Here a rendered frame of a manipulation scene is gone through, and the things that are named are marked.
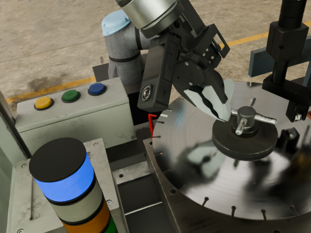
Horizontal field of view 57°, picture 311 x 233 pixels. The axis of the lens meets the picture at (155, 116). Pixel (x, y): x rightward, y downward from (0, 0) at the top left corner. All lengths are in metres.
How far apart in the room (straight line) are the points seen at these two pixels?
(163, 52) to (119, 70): 0.62
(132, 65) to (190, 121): 0.51
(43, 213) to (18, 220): 0.04
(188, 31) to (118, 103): 0.33
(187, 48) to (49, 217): 0.36
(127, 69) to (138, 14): 0.62
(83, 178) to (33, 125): 0.51
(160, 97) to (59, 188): 0.20
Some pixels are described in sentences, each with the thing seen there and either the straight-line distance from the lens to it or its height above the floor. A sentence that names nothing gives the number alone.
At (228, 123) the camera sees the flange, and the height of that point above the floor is 0.96.
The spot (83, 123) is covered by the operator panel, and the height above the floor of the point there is 0.86.
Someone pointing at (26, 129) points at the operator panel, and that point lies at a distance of 0.75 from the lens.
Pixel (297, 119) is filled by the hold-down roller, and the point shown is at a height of 0.97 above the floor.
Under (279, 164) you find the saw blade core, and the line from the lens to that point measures 0.50.
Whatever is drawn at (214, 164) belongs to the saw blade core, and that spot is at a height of 0.95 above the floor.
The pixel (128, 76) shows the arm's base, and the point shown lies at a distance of 1.02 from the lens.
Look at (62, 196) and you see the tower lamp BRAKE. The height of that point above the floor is 1.14.
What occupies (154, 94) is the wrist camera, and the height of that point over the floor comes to 1.09.
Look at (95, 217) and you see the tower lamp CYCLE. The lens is 0.28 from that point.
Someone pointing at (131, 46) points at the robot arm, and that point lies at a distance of 0.98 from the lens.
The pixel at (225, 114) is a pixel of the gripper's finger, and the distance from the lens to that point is 0.49.
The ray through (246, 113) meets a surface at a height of 1.00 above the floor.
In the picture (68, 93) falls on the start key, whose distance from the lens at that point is 0.78.
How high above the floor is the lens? 1.32
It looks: 41 degrees down
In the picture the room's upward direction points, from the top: 8 degrees counter-clockwise
